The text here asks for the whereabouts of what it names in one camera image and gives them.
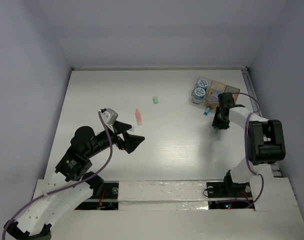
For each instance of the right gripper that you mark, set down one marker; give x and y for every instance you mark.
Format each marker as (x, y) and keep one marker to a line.
(216, 123)

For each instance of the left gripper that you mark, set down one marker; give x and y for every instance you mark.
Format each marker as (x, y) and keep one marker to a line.
(130, 141)

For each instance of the clear jar blue clips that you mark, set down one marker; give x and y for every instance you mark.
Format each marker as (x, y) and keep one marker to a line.
(216, 91)

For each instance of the blue lid jar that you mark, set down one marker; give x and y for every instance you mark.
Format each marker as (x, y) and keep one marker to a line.
(202, 83)
(198, 95)

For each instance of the green eraser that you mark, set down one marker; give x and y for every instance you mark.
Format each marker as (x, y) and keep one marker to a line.
(155, 100)

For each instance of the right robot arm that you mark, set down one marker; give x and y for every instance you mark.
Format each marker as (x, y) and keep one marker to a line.
(263, 140)

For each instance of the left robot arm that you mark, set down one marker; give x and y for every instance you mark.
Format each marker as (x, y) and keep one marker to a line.
(71, 183)

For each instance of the small blue eraser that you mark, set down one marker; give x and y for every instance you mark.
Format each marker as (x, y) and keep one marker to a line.
(207, 111)

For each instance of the pink pencil-shaped highlighter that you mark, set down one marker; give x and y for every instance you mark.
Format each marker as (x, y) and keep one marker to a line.
(138, 117)

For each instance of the amber plastic bin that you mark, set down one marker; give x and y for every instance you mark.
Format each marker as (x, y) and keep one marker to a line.
(216, 84)

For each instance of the grey plastic bin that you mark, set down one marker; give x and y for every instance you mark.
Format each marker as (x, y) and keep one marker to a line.
(235, 91)

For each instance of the clear plastic bin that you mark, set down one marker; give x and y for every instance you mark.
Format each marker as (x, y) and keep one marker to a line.
(206, 90)

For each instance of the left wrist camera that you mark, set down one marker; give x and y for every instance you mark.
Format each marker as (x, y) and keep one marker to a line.
(108, 115)

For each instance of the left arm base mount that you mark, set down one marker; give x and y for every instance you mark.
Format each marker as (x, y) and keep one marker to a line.
(107, 200)

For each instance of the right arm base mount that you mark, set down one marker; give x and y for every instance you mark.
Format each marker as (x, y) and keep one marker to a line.
(221, 198)

